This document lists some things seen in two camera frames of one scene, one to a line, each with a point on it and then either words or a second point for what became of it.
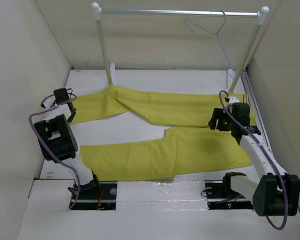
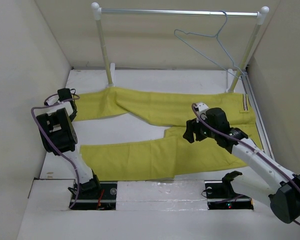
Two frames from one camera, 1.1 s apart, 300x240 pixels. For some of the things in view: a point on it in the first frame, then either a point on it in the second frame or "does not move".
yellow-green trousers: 227,121 does not move
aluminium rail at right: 253,104 does not move
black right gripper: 218,113 → 192,125
